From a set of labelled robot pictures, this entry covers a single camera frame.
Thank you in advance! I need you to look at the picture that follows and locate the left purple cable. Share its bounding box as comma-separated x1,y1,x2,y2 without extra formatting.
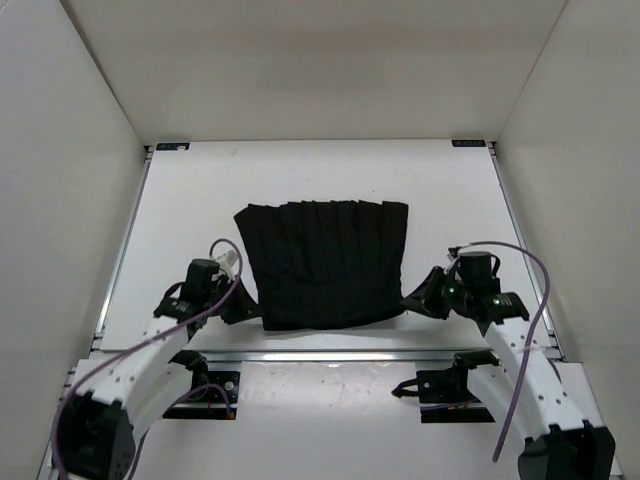
49,238,245,480

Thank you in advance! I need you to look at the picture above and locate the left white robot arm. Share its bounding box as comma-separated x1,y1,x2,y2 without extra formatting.
51,249,252,479

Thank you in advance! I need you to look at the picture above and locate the black pleated skirt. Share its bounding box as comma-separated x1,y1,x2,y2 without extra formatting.
234,200,409,332

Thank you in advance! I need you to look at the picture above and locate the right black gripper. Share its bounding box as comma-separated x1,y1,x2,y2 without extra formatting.
400,267,472,321

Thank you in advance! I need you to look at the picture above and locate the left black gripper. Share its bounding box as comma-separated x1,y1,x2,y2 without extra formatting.
206,271,266,323

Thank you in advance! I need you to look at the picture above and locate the right blue corner label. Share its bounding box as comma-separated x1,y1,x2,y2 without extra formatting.
451,139,486,148

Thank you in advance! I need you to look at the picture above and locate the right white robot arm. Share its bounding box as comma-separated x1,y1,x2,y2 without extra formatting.
392,248,616,479

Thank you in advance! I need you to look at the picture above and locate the front aluminium table rail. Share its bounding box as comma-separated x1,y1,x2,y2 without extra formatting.
204,350,455,363

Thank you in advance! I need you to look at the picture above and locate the blue corner label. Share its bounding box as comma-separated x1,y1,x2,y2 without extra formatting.
155,142,190,151
451,139,486,148

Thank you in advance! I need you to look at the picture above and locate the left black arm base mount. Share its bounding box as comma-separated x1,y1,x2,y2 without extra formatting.
163,350,241,421

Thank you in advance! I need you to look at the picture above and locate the aluminium table rail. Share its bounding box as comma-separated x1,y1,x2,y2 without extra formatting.
90,145,155,351
204,350,455,363

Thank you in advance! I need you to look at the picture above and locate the left aluminium table rail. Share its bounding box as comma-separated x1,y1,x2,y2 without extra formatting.
90,145,155,351

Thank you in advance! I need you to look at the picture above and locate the left blue corner label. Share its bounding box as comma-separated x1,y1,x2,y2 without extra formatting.
155,142,190,151

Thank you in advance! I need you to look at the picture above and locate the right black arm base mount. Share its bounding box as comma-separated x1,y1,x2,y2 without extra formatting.
391,350,499,424

